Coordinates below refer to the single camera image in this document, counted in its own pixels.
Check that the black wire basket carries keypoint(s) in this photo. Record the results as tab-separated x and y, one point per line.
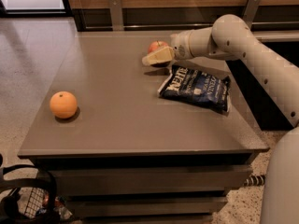
27	195

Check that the red apple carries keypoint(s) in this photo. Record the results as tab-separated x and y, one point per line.
155	45

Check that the grey drawer cabinet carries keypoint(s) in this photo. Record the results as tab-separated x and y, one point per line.
129	156

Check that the right metal bracket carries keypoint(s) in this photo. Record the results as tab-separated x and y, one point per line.
250	10

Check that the left metal bracket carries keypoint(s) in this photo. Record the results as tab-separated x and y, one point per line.
116	15

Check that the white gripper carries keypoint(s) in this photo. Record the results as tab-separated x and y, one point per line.
179	48

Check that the metal bracket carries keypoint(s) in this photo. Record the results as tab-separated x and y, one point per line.
250	10
116	15

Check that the orange fruit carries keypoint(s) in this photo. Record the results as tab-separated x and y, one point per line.
63	104

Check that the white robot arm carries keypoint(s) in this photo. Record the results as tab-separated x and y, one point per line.
230	38

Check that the blue chip bag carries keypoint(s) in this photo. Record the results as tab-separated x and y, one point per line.
196	87

